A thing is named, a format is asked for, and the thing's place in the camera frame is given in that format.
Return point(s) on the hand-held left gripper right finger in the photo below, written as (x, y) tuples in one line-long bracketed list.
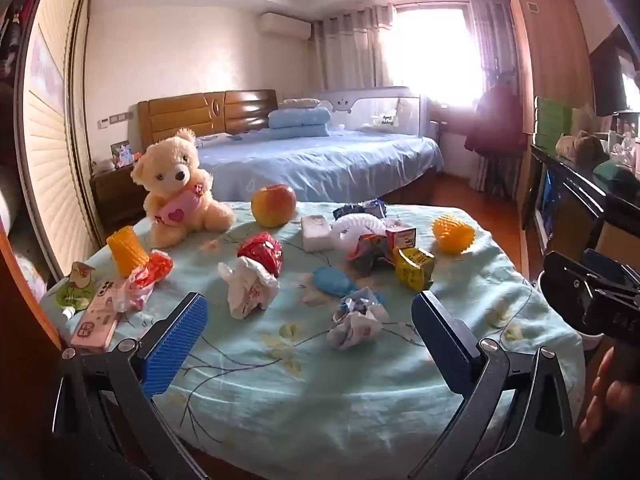
[(440, 342)]

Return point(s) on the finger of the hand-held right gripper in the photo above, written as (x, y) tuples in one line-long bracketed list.
[(567, 285), (607, 264)]

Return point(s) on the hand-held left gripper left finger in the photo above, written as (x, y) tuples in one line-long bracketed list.
[(175, 342)]

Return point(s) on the round metal trash can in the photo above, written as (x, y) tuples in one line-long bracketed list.
[(539, 285)]

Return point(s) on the yellow juice carton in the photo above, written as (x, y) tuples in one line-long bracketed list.
[(412, 267)]

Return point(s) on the floral tissue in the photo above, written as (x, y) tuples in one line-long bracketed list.
[(352, 332)]

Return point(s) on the white paper bag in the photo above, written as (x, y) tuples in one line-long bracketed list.
[(247, 292)]

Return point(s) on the silver blue foil wrapper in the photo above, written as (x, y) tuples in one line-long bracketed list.
[(357, 302)]

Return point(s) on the round yellow foam net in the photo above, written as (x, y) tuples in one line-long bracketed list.
[(452, 234)]

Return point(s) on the small red white carton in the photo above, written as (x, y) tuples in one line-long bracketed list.
[(400, 236)]

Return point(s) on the colourful snack wrapper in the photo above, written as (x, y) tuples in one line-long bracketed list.
[(367, 249)]

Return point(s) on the blue plastic wrapper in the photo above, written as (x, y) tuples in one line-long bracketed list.
[(332, 280)]

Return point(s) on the red wrapper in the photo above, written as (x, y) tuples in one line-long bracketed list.
[(260, 250)]

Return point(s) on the white foam net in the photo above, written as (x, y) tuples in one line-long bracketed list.
[(355, 227)]

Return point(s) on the blue white wrapper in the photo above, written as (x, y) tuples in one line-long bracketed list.
[(372, 207)]

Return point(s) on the white tissue packet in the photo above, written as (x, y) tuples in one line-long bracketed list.
[(316, 232)]

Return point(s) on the person's right hand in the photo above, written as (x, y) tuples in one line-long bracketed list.
[(600, 400)]

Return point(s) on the white pink plastic bag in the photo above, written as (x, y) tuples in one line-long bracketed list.
[(127, 296)]

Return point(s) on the orange red plastic bag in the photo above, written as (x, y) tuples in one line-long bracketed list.
[(157, 265)]

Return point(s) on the flat pink box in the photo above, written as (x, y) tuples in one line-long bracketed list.
[(92, 327)]

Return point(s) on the black topped cabinet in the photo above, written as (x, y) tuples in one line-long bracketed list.
[(575, 185)]

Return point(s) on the dark green cloth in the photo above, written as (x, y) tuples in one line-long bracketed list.
[(615, 172)]

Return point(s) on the tall yellow foam net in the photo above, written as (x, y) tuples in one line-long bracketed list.
[(125, 252)]

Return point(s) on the brown stuffed toy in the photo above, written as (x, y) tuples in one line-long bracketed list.
[(580, 145)]

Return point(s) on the bed with green sheet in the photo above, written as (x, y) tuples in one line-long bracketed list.
[(300, 400)]

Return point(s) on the stack of green boxes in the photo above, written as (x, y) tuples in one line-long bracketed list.
[(552, 120)]

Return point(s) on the wooden nightstand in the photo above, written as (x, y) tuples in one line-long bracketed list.
[(115, 200)]

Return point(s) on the red yellow apple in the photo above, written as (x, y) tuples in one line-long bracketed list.
[(272, 205)]

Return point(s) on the cream teddy bear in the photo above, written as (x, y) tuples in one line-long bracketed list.
[(172, 170)]

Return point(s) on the dark red coat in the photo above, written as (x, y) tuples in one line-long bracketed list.
[(495, 120)]

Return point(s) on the black television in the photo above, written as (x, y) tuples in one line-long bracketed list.
[(607, 80)]

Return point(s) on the bed with blue sheet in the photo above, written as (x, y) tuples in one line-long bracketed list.
[(325, 165)]

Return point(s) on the tall wooden wardrobe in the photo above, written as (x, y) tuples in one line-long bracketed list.
[(550, 60)]

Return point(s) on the wooden headboard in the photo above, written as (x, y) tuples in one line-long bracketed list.
[(200, 112)]

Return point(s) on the white slatted sliding door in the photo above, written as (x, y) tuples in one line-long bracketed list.
[(55, 135)]

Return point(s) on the grey patterned curtain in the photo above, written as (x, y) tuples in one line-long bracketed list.
[(492, 45), (350, 50)]

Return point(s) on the folded blue pillow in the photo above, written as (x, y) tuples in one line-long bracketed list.
[(300, 122)]

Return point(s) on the white pillow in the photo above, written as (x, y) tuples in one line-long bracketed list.
[(300, 103)]

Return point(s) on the white air conditioner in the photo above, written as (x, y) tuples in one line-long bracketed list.
[(284, 25)]

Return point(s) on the photo frame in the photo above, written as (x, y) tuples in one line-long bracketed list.
[(121, 154)]

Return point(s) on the wall switch panel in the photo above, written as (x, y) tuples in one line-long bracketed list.
[(115, 119)]

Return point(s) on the white bed rail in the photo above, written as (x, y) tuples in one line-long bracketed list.
[(375, 107)]

